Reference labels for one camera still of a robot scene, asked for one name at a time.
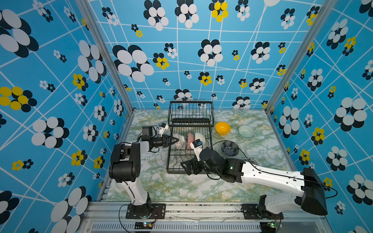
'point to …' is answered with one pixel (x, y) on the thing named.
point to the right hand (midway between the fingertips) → (189, 160)
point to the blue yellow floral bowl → (253, 160)
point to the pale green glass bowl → (246, 131)
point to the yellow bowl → (222, 128)
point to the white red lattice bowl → (180, 143)
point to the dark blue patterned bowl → (229, 148)
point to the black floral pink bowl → (191, 138)
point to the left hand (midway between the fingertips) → (178, 141)
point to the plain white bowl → (200, 136)
